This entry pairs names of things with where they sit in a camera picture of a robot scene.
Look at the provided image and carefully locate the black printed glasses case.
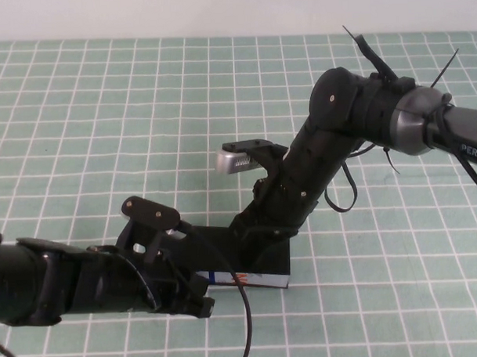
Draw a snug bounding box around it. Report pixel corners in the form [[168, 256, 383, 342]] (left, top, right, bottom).
[[176, 222, 293, 294]]

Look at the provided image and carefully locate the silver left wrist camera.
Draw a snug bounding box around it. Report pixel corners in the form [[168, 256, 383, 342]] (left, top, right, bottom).
[[164, 225, 187, 243]]

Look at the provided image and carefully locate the green white checked tablecloth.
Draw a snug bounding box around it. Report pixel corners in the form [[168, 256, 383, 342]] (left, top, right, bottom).
[[0, 23, 477, 357]]

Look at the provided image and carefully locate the black left camera cable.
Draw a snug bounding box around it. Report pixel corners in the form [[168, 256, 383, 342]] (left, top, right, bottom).
[[179, 220, 254, 357]]

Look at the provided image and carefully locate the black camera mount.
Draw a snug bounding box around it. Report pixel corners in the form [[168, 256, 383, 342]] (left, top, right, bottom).
[[221, 138, 294, 189], [114, 193, 184, 266]]

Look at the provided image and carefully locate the black camera cable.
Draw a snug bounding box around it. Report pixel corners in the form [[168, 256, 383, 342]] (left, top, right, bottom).
[[322, 141, 382, 215], [179, 220, 254, 357]]

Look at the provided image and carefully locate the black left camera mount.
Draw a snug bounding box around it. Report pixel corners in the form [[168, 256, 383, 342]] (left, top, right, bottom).
[[114, 193, 184, 266]]

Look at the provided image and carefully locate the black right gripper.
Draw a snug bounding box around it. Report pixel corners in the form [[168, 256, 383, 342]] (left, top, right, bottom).
[[226, 174, 322, 272]]

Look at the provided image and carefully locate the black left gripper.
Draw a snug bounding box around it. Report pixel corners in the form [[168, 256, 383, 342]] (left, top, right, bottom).
[[146, 251, 217, 321]]

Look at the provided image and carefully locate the black right camera cable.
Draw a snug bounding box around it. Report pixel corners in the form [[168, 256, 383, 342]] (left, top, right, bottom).
[[322, 141, 382, 215]]

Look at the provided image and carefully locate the black cable tie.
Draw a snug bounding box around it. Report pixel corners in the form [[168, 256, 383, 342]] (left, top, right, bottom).
[[342, 23, 398, 88], [381, 144, 402, 179], [428, 48, 463, 89]]

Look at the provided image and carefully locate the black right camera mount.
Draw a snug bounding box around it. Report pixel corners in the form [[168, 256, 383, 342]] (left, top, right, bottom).
[[221, 138, 294, 189]]

